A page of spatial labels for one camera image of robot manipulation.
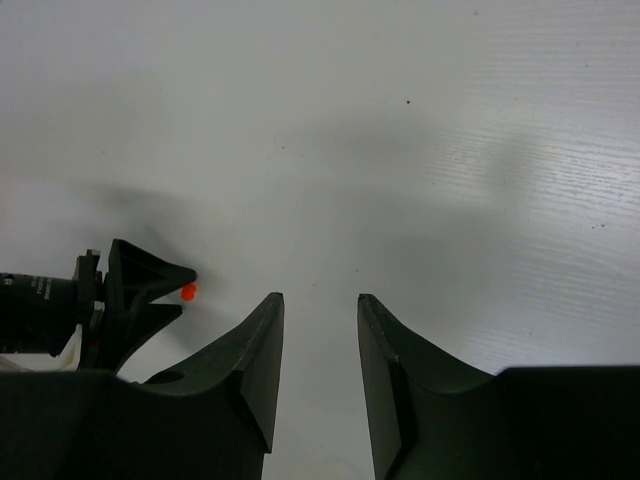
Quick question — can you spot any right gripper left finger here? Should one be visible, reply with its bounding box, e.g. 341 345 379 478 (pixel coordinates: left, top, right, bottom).
1 292 285 479

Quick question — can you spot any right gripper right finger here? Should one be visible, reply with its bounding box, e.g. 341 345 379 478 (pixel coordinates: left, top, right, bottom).
357 294 639 479

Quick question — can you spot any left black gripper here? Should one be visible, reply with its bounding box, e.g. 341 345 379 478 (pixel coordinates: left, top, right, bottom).
72 239 197 373

